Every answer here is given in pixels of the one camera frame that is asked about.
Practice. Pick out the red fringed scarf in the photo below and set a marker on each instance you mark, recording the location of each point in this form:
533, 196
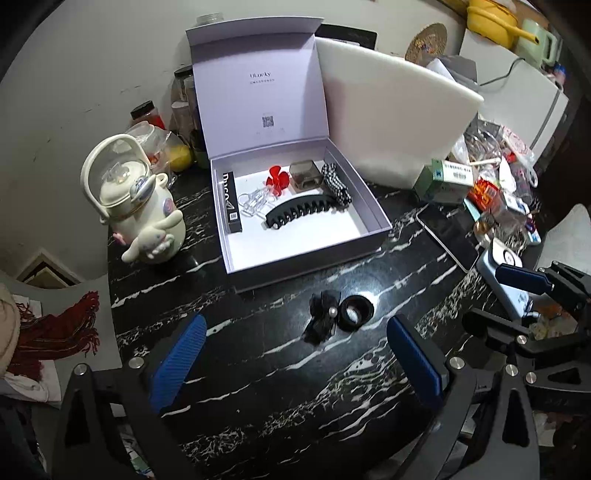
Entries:
55, 337

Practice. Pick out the beige cloth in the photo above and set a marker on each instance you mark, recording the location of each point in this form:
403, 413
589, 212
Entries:
8, 327

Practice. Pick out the clear plastic bag with snacks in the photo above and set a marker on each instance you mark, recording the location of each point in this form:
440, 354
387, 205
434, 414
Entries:
159, 143

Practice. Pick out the light blue power bank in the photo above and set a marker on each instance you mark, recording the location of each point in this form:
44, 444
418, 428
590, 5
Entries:
503, 251

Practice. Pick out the black slim box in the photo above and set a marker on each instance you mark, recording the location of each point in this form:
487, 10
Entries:
231, 203

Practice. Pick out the green medicine box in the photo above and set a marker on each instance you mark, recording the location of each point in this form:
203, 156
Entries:
438, 184

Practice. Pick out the crumpled clear plastic bag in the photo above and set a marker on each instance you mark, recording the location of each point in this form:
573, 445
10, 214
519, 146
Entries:
485, 138

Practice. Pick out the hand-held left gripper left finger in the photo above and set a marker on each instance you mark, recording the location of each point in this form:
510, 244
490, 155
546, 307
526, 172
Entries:
178, 360

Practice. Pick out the yellow fruit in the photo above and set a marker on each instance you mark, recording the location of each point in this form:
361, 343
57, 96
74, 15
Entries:
181, 158

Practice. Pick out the white foam board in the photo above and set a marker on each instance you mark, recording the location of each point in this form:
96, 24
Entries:
392, 115

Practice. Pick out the black smartphone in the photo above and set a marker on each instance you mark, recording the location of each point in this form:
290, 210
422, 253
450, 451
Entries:
450, 237

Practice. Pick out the grey translucent hair clip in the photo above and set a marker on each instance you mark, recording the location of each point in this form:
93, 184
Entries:
304, 173

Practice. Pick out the round woven mat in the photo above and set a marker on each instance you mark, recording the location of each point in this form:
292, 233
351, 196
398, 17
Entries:
427, 41

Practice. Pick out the white appliance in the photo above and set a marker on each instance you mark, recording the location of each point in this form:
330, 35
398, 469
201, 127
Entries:
521, 101

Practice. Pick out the red foil packet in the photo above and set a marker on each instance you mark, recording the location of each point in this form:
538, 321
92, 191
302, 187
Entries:
485, 194

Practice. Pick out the checkered fabric hair clip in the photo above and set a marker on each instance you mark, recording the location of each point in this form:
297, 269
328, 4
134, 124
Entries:
337, 184

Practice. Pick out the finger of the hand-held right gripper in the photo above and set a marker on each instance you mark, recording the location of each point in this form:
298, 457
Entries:
489, 325
521, 278

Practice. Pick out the white cloth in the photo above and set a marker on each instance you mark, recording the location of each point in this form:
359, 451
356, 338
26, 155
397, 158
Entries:
570, 235

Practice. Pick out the black picture frame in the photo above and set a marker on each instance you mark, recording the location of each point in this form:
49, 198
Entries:
351, 34

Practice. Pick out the lilac gift box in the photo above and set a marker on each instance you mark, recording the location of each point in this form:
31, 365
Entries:
258, 92

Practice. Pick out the cream cartoon kettle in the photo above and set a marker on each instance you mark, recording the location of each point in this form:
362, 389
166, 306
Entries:
138, 207

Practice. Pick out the black claw hair clip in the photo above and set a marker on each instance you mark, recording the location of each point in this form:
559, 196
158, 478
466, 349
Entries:
286, 214

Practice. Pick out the grey tissue pack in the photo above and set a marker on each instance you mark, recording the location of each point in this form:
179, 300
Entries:
455, 69

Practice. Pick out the jars with condiments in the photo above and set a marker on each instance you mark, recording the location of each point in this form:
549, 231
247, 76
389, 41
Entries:
184, 101

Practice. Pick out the clear plastic hair clip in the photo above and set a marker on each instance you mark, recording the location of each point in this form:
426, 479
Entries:
254, 201

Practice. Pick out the yellow cooking pot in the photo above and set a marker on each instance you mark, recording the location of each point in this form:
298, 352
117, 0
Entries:
489, 21

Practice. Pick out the pink and white box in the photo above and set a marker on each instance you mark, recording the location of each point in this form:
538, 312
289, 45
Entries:
517, 141

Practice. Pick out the pale green kettle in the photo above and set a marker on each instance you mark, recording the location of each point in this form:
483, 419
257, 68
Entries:
535, 44

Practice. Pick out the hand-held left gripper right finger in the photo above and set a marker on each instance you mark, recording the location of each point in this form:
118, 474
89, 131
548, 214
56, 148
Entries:
415, 364

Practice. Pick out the red hair clip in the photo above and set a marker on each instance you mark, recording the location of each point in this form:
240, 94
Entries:
277, 180

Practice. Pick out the red spice jar black lid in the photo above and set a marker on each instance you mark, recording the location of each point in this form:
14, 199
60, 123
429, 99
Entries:
145, 113

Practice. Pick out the beige rectangular frame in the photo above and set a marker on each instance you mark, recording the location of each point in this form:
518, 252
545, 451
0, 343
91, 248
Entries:
51, 267

